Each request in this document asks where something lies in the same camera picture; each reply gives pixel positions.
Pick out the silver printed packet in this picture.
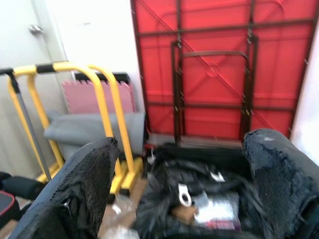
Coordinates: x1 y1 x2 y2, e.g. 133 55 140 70
193 191 242 231

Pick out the white door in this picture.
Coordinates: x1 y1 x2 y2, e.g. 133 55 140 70
0 0 69 179

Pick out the silver door knob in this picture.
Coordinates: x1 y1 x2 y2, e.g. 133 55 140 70
28 24 44 34

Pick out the clear plastic bag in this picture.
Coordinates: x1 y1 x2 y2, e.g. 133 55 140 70
98 196 141 239

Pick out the yellow metal rack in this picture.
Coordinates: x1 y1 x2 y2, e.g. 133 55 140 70
6 61 144 197

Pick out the pink foam mat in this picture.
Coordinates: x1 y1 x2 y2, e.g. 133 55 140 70
61 79 137 116

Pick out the red folded table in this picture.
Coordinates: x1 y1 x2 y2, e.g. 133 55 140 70
130 0 318 147

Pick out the grey folded mat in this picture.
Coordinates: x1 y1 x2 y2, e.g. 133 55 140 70
43 111 147 160

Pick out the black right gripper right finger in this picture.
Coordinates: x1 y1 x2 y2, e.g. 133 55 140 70
242 128 319 239

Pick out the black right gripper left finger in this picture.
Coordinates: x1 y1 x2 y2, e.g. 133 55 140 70
9 136 119 239

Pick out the white plastic tag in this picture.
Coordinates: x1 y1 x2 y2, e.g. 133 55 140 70
209 170 225 182
177 183 193 207

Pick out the silver metal pole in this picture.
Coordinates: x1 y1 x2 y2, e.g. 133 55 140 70
0 67 52 182

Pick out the black foam roller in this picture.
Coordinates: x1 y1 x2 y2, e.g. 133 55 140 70
0 171 43 200

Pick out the black plastic bag pile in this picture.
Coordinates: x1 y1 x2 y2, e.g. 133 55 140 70
136 143 265 239

